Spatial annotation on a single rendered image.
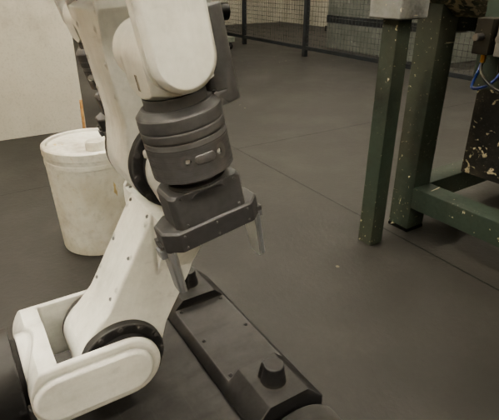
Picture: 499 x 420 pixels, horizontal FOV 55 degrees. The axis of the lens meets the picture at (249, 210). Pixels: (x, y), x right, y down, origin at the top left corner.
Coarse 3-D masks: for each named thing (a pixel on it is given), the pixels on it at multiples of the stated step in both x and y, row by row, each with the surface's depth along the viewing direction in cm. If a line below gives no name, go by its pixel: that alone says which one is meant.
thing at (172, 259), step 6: (162, 252) 53; (168, 252) 53; (174, 252) 53; (162, 258) 53; (168, 258) 53; (174, 258) 53; (168, 264) 55; (174, 264) 53; (180, 264) 54; (174, 270) 54; (180, 270) 54; (174, 276) 55; (180, 276) 54; (174, 282) 56; (180, 282) 55; (180, 288) 55; (186, 288) 56
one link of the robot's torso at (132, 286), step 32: (128, 192) 83; (128, 224) 80; (128, 256) 77; (192, 256) 81; (96, 288) 82; (128, 288) 77; (160, 288) 80; (64, 320) 85; (96, 320) 78; (128, 320) 79; (160, 320) 83; (160, 352) 84
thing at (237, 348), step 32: (192, 288) 111; (192, 320) 104; (224, 320) 104; (0, 352) 72; (64, 352) 98; (192, 352) 98; (224, 352) 95; (256, 352) 95; (0, 384) 70; (160, 384) 90; (192, 384) 90; (224, 384) 88; (256, 384) 85; (288, 384) 85; (0, 416) 71; (32, 416) 84; (96, 416) 84; (128, 416) 84; (160, 416) 84; (192, 416) 84; (224, 416) 84; (256, 416) 81
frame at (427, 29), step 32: (416, 32) 155; (448, 32) 151; (416, 64) 158; (448, 64) 157; (416, 96) 161; (480, 96) 167; (416, 128) 164; (480, 128) 170; (416, 160) 167; (480, 160) 173; (416, 192) 171; (448, 192) 168; (416, 224) 181; (448, 224) 163; (480, 224) 152
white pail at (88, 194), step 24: (48, 144) 158; (72, 144) 158; (96, 144) 150; (48, 168) 154; (72, 168) 149; (96, 168) 150; (72, 192) 153; (96, 192) 154; (120, 192) 159; (72, 216) 157; (96, 216) 157; (120, 216) 162; (72, 240) 163; (96, 240) 161
